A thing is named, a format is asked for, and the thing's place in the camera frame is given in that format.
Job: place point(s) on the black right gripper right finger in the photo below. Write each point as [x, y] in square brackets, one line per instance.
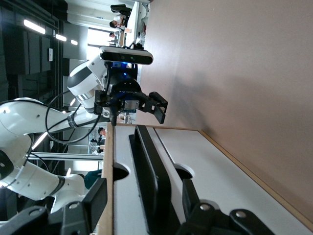
[207, 220]

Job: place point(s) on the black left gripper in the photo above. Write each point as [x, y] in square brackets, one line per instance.
[127, 98]

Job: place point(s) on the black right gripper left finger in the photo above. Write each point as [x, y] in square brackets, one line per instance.
[95, 195]

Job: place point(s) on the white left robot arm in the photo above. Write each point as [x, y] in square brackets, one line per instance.
[24, 115]

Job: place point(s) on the light wooden drawer cabinet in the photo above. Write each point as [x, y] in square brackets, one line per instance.
[107, 159]

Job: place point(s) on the person with dark hair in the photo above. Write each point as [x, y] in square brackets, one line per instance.
[101, 133]

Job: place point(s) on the white office table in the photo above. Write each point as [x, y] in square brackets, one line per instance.
[133, 22]

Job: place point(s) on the seated person white shirt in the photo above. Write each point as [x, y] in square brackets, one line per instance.
[118, 22]

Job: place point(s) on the short ceiling light strip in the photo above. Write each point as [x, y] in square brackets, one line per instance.
[74, 42]
[61, 37]

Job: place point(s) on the long ceiling light strip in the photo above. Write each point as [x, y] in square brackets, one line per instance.
[34, 27]

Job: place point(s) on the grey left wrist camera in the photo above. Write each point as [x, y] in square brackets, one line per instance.
[127, 57]

